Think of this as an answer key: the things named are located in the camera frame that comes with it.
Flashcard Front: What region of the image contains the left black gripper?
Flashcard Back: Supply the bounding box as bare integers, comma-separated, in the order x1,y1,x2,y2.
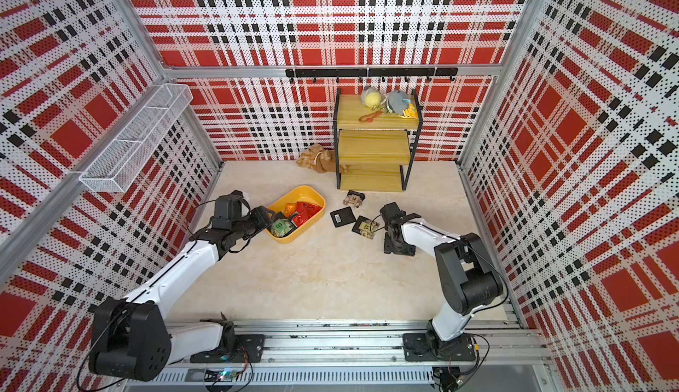
232,205,276,240

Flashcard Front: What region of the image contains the black gold label tea bag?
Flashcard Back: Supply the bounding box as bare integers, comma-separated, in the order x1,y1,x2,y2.
352,216,381,240

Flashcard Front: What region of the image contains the small brown tea bag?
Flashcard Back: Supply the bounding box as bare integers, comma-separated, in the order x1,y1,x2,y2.
343,190,365,208

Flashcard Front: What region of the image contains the black green label tea bag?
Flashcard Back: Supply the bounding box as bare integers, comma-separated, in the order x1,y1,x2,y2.
270,219,296,238

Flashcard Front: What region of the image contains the yellow plastic storage box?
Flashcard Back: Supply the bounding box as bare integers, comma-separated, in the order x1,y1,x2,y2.
266,185,326,245

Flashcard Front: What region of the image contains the red tea bag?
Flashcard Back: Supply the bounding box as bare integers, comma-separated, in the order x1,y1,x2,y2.
291,201,322,228

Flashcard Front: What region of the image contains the orange tea bag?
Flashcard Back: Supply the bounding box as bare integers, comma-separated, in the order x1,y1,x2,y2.
283,203,297,218

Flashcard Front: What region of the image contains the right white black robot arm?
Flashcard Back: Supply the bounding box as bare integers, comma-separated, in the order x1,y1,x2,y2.
380,203,506,362

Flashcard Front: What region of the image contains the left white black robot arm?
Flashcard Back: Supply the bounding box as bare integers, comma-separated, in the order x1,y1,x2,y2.
81,191,276,381

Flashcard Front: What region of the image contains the brown plush toy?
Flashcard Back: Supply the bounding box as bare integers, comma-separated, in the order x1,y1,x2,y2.
295,144,337,173

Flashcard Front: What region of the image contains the grey plush toy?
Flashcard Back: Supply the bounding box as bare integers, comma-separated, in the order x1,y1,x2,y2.
385,91,419,119

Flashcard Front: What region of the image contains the green circuit board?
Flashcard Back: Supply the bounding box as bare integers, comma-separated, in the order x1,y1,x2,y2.
203,370,240,384

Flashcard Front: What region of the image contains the wooden black frame shelf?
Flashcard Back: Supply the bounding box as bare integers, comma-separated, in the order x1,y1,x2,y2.
332,91,424,192

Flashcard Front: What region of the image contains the orange ring toy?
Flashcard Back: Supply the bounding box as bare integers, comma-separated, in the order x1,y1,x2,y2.
358,110,383,123

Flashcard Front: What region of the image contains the white wire mesh basket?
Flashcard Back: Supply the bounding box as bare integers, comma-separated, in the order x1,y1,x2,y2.
80,83,192,193

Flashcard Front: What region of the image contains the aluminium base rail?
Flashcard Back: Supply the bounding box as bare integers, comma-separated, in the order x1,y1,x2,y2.
117,320,558,391

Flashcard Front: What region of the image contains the black hook rail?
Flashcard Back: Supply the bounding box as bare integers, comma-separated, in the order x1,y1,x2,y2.
285,67,459,81

